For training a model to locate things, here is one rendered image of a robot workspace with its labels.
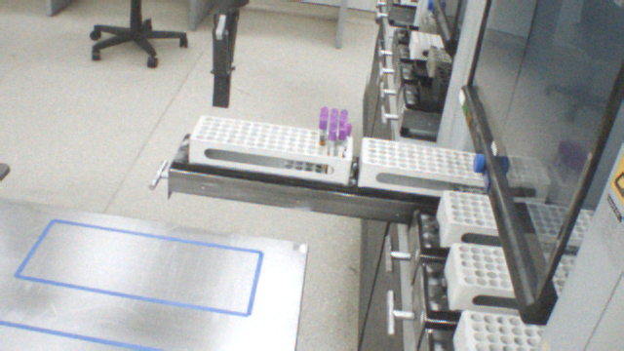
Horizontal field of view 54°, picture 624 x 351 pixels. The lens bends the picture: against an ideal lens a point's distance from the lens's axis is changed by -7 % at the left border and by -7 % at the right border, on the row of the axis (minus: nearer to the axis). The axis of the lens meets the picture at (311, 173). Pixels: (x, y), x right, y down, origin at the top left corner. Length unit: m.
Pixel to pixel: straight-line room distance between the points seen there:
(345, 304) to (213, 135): 1.07
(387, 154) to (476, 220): 0.23
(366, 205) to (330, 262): 1.12
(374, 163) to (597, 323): 0.65
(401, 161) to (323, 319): 0.97
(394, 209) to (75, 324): 0.61
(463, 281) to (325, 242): 1.48
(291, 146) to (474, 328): 0.50
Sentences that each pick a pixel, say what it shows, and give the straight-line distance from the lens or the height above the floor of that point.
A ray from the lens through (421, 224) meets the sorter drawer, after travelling 1.12.
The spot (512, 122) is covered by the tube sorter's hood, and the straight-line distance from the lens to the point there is 0.93.
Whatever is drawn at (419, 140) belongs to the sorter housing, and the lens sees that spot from 1.57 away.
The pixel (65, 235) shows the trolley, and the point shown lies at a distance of 1.04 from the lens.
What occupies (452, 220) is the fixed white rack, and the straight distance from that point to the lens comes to 1.07.
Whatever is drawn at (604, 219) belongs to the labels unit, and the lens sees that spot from 0.64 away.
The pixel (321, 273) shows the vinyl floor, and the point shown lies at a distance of 2.25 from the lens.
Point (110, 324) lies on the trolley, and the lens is 0.88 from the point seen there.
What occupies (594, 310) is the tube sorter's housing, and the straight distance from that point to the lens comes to 0.64.
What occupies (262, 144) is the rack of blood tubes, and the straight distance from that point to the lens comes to 1.19.
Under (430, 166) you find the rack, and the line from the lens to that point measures 1.21.
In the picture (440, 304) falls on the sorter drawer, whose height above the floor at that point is 0.82.
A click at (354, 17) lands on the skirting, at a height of 0.03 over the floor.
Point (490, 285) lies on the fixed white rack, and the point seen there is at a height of 0.86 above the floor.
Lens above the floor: 1.44
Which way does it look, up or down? 31 degrees down
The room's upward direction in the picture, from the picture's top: 8 degrees clockwise
